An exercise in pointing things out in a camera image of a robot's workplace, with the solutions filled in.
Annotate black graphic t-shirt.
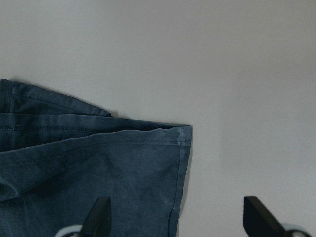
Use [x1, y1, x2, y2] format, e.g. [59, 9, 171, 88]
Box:
[0, 79, 192, 237]

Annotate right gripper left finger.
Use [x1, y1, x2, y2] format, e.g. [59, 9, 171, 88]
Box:
[79, 197, 111, 237]

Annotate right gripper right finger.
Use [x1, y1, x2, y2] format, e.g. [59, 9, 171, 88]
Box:
[243, 196, 285, 237]

